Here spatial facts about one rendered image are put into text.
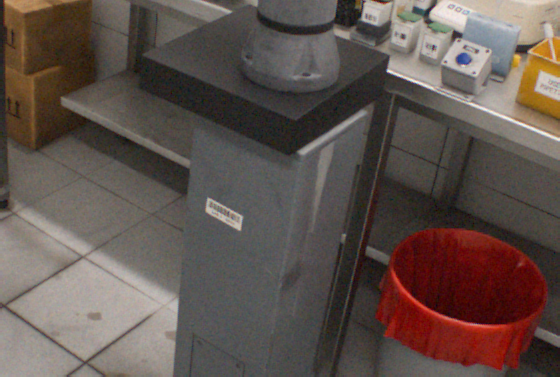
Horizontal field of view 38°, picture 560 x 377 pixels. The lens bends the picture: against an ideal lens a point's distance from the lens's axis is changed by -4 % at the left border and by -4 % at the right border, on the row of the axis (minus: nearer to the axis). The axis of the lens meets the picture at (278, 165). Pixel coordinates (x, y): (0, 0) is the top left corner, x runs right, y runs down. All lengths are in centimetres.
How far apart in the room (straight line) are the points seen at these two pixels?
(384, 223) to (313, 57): 104
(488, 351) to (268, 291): 55
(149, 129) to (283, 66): 129
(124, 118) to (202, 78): 129
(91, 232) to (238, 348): 110
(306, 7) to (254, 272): 44
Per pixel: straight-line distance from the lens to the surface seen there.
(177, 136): 244
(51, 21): 275
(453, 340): 169
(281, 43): 121
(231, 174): 129
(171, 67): 127
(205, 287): 144
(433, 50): 158
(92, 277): 232
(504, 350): 172
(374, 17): 162
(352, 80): 128
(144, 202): 262
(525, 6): 173
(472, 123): 148
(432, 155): 234
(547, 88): 149
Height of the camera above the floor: 146
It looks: 30 degrees down
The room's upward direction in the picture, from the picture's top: 9 degrees clockwise
